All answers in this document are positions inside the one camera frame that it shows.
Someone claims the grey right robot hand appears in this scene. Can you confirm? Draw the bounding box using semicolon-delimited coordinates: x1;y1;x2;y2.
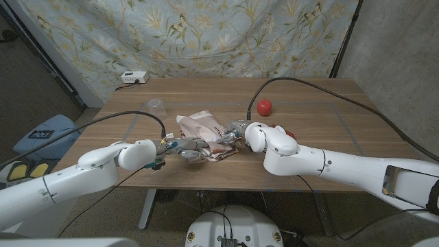
216;119;253;144

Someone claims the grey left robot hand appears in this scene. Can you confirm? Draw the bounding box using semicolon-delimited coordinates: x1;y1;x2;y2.
161;137;210;163

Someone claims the beige cloth with orange print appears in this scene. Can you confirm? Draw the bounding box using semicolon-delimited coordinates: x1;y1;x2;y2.
176;109;240;164

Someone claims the red ball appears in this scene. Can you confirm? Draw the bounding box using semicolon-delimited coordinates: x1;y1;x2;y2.
257;99;274;117

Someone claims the clear plastic cup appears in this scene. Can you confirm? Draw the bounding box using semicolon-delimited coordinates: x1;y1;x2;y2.
147;98;168;121

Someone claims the red swiss knife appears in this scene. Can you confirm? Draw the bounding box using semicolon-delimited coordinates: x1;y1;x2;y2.
270;123;296;140

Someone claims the grey table leg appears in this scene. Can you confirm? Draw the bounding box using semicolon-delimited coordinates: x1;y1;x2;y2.
312;192;335;237
138;188;158;231

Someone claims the white power strip box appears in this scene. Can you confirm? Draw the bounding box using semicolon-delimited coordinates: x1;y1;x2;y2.
120;71;150;84

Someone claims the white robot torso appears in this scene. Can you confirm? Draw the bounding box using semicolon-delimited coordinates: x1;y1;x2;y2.
185;204;285;247

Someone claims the floral printed backdrop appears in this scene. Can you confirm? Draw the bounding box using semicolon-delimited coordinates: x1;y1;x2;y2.
19;0;361;104

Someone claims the blue padded box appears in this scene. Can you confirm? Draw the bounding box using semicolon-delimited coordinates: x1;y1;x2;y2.
12;114;83;161

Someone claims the black backdrop stand pole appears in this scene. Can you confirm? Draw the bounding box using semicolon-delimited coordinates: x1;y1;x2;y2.
329;0;364;79

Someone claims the black shoe with yellow insole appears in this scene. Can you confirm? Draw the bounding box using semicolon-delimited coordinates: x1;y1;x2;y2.
29;161;50;180

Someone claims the grey sneaker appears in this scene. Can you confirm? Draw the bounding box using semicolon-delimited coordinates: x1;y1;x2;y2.
0;161;30;188

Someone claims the black torso cable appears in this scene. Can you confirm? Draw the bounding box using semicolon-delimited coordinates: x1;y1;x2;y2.
204;204;235;239

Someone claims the black power strip cable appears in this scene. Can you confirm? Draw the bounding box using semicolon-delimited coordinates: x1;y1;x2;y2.
114;79;141;92

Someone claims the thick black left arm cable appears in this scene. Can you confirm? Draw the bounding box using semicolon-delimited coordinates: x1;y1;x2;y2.
0;110;167;169

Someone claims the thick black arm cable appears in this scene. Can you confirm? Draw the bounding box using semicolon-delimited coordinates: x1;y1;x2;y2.
246;77;439;164
0;110;167;169

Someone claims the thin black left wrist wire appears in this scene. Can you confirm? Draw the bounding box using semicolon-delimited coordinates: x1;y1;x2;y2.
56;166;147;238

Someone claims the thin black wrist wire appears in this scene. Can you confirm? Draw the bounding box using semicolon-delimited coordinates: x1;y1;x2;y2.
296;174;428;241
56;166;147;238

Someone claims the thin black right wrist wire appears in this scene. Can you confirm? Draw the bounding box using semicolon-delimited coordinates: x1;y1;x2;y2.
296;174;428;241

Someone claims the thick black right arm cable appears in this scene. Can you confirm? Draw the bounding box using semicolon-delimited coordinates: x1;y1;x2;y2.
246;77;439;164

